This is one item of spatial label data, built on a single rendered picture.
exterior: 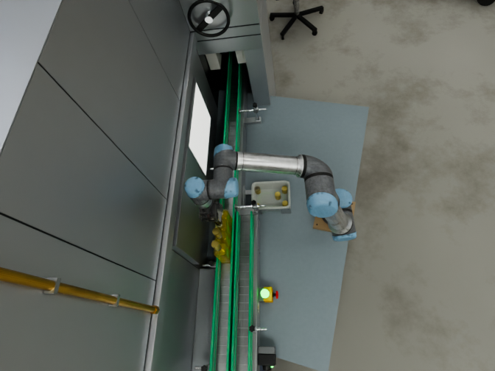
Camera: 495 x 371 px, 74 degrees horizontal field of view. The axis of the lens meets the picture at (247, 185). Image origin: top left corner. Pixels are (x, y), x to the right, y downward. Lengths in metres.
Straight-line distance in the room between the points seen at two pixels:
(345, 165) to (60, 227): 1.64
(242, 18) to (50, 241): 1.44
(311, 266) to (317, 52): 2.50
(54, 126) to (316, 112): 1.76
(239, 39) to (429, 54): 2.36
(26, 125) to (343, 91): 2.97
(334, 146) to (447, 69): 1.89
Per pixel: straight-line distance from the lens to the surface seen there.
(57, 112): 0.86
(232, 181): 1.20
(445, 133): 3.31
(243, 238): 1.78
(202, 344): 1.74
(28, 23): 0.96
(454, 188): 3.06
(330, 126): 2.23
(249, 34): 1.95
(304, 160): 1.33
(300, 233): 1.89
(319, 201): 1.27
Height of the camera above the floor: 2.56
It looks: 63 degrees down
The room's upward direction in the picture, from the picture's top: 19 degrees counter-clockwise
